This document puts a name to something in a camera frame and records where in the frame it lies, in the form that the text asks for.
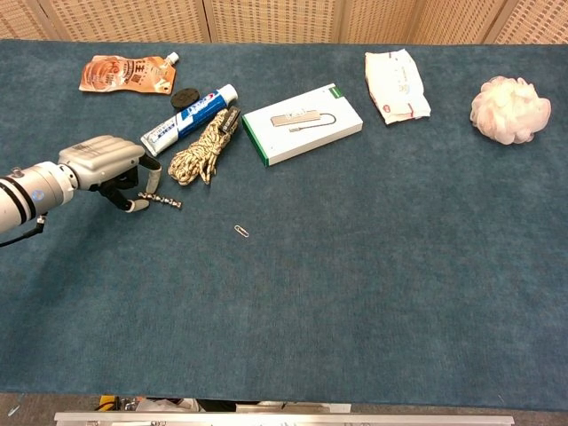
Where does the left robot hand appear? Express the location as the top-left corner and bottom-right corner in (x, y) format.
(58, 135), (162, 215)

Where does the small metal bead chain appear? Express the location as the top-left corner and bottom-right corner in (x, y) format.
(138, 191), (184, 210)

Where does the orange spouted sauce pouch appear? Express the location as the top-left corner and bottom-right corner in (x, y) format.
(78, 51), (180, 97)

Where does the blue white toothpaste tube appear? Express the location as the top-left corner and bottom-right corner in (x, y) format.
(140, 83), (240, 157)

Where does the black round disc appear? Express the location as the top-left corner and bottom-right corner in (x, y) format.
(170, 88), (201, 112)

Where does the white usb hub box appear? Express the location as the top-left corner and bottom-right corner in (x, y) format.
(241, 83), (364, 168)

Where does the blue table cloth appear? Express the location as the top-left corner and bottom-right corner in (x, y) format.
(0, 38), (568, 412)

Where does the wooden folding screen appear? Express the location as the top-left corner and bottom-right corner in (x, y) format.
(0, 0), (568, 45)

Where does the white wet wipes pack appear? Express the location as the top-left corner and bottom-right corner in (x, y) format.
(364, 48), (432, 125)

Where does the pink mesh bath sponge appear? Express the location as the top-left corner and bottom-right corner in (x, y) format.
(469, 75), (552, 146)

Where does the camouflage paracord bundle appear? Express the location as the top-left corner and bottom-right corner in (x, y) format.
(167, 106), (242, 187)

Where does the aluminium profile rail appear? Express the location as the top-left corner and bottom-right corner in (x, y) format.
(53, 411), (516, 426)

